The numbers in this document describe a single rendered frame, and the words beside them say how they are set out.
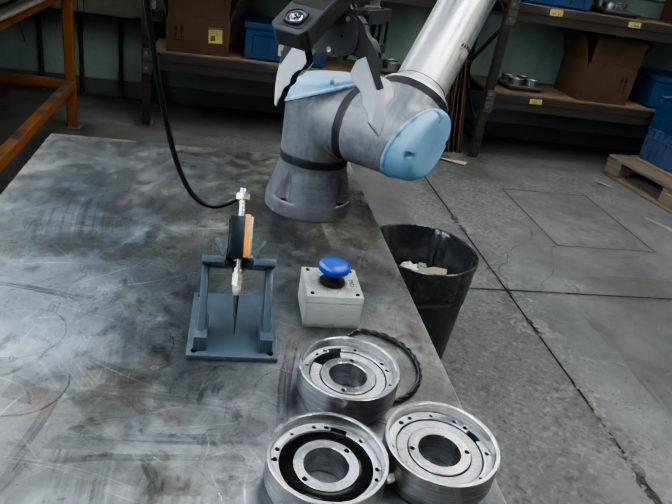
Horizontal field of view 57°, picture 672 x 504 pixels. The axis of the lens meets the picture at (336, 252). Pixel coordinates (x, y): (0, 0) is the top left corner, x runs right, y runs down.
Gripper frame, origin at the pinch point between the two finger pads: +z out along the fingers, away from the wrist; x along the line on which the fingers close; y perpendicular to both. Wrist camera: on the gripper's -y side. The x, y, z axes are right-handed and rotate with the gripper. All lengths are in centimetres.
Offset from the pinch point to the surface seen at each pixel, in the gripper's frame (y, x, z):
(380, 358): -13.8, -18.4, 19.0
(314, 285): -7.9, -6.0, 17.4
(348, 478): -30.5, -23.6, 19.0
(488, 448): -19.2, -32.5, 19.2
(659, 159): 394, -39, 87
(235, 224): -16.0, 0.5, 8.6
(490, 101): 341, 68, 65
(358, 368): -16.5, -17.2, 19.3
